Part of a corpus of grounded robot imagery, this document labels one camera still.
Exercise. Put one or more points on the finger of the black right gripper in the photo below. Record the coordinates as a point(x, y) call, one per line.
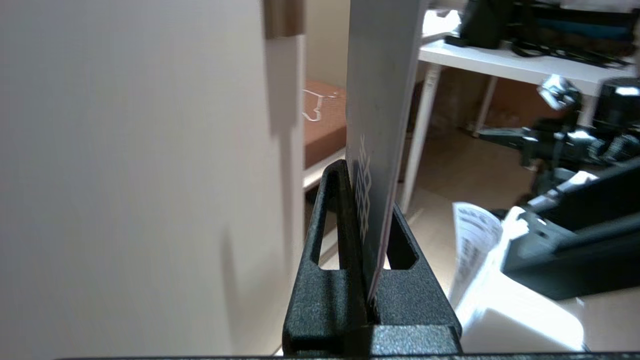
point(500, 136)

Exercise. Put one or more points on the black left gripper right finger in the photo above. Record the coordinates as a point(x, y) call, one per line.
point(415, 300)

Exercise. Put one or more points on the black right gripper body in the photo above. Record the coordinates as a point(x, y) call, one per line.
point(555, 145)

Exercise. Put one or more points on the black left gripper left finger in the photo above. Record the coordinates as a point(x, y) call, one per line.
point(325, 305)

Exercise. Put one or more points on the blue do-not-disturb door sign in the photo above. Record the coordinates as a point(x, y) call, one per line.
point(380, 100)

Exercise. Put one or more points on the beige room door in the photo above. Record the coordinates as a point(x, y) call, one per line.
point(125, 150)

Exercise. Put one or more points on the thin white table leg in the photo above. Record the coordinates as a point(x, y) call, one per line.
point(485, 107)

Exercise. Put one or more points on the brown cabinet under table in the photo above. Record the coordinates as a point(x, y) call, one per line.
point(515, 105)

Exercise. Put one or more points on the white table top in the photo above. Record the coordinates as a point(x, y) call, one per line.
point(500, 65)

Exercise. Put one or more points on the white slanted bar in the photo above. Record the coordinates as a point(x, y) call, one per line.
point(417, 150)

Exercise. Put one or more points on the black equipment on table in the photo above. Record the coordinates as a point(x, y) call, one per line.
point(485, 25)

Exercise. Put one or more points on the brown leather seat cushion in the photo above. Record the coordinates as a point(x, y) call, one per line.
point(325, 140)

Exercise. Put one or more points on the black robot torso bracket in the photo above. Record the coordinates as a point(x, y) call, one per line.
point(575, 260)

